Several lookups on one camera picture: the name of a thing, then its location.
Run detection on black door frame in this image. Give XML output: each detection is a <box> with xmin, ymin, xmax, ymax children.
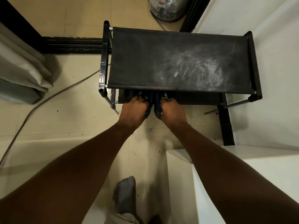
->
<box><xmin>179</xmin><ymin>0</ymin><xmax>212</xmax><ymax>33</ymax></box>

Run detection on white shorts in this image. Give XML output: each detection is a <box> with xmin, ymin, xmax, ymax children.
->
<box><xmin>104</xmin><ymin>212</ymin><xmax>164</xmax><ymax>224</ymax></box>

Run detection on person's left hand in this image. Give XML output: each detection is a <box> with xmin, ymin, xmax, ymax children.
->
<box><xmin>116</xmin><ymin>95</ymin><xmax>150</xmax><ymax>130</ymax></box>

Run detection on black floor track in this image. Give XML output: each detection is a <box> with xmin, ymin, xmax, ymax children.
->
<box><xmin>41</xmin><ymin>36</ymin><xmax>112</xmax><ymax>55</ymax></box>

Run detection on grey cloth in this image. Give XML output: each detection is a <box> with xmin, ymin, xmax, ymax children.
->
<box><xmin>0</xmin><ymin>21</ymin><xmax>54</xmax><ymax>105</ymax></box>

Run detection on person's right hand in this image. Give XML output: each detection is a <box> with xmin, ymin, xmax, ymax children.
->
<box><xmin>159</xmin><ymin>97</ymin><xmax>188</xmax><ymax>128</ymax></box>

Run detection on black shoe rack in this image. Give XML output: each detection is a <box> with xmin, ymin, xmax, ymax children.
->
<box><xmin>98</xmin><ymin>20</ymin><xmax>263</xmax><ymax>147</ymax></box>

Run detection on grey floor cable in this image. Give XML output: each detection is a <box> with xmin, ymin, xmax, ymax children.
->
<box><xmin>152</xmin><ymin>12</ymin><xmax>168</xmax><ymax>32</ymax></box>
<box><xmin>0</xmin><ymin>64</ymin><xmax>112</xmax><ymax>168</ymax></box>

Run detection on person's right forearm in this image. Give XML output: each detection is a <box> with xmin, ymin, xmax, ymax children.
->
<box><xmin>168</xmin><ymin>122</ymin><xmax>299</xmax><ymax>224</ymax></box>

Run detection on person's left foot grey sock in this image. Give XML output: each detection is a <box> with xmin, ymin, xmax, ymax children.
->
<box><xmin>113</xmin><ymin>176</ymin><xmax>138</xmax><ymax>217</ymax></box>

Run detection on patterned cylindrical laundry bag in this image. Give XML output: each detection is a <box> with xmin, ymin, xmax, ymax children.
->
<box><xmin>148</xmin><ymin>0</ymin><xmax>190</xmax><ymax>22</ymax></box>

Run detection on person's left forearm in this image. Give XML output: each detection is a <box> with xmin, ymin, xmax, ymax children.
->
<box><xmin>0</xmin><ymin>121</ymin><xmax>137</xmax><ymax>224</ymax></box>

